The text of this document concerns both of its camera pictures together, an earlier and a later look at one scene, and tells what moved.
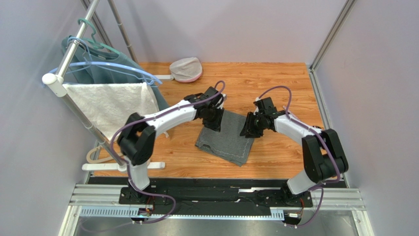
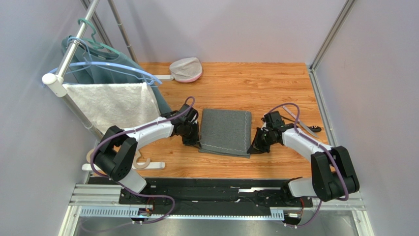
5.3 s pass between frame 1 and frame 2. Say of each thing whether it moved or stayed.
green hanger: stayed
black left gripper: moved
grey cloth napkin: moved
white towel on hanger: stayed
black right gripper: moved
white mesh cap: stayed
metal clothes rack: stayed
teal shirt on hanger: stayed
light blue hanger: stayed
